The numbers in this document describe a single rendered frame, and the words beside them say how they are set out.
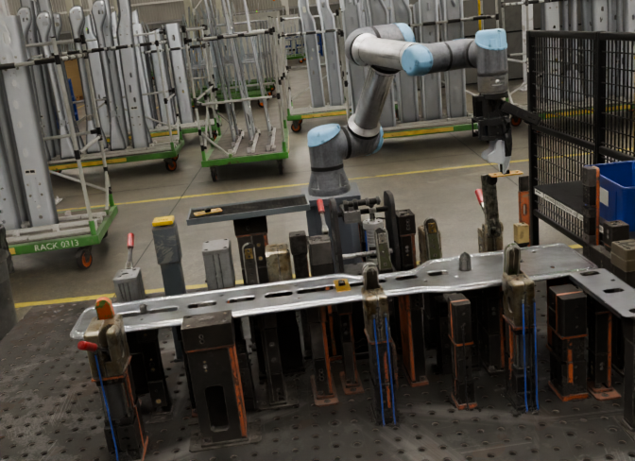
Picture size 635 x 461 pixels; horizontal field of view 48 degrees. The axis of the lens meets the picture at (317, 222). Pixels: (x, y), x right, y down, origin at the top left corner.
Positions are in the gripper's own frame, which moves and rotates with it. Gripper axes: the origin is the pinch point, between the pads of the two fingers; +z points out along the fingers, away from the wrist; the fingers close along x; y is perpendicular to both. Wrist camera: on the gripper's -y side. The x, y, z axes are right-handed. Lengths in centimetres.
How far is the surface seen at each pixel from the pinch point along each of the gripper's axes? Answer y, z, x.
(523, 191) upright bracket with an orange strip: -10.3, 11.5, -15.0
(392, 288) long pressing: 33.9, 26.2, 6.8
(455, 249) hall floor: -65, 129, -293
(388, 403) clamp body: 40, 51, 21
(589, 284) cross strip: -12.2, 26.9, 21.5
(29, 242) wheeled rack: 249, 97, -361
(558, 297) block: -4.4, 28.9, 21.5
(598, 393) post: -14, 56, 23
